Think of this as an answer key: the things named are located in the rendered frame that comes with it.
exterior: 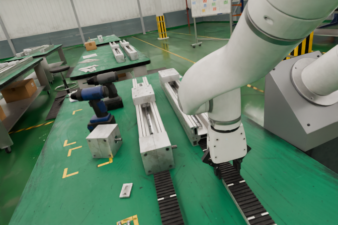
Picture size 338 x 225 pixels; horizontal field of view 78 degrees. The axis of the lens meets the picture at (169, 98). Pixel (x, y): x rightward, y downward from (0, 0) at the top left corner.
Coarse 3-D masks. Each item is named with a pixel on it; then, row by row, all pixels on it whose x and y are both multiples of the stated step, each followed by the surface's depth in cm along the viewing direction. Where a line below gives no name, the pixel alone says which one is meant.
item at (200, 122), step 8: (160, 80) 143; (176, 80) 129; (168, 88) 118; (176, 88) 128; (168, 96) 119; (176, 96) 105; (176, 104) 97; (176, 112) 103; (184, 120) 85; (192, 120) 81; (200, 120) 88; (184, 128) 89; (192, 128) 77; (200, 128) 82; (192, 136) 78; (200, 136) 79; (192, 144) 79
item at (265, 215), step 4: (264, 212) 48; (252, 216) 47; (256, 216) 47; (260, 216) 47; (264, 216) 47; (268, 216) 46; (248, 220) 46; (252, 220) 46; (256, 220) 46; (260, 220) 46; (264, 220) 46; (252, 224) 46
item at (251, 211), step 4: (248, 208) 49; (252, 208) 49; (256, 208) 49; (260, 208) 49; (264, 208) 48; (244, 212) 48; (248, 212) 48; (252, 212) 48; (256, 212) 48; (260, 212) 48; (248, 216) 47
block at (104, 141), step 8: (96, 128) 85; (104, 128) 84; (112, 128) 83; (88, 136) 80; (96, 136) 79; (104, 136) 78; (112, 136) 81; (120, 136) 87; (88, 144) 80; (96, 144) 79; (104, 144) 78; (112, 144) 80; (120, 144) 87; (96, 152) 81; (104, 152) 80; (112, 152) 80
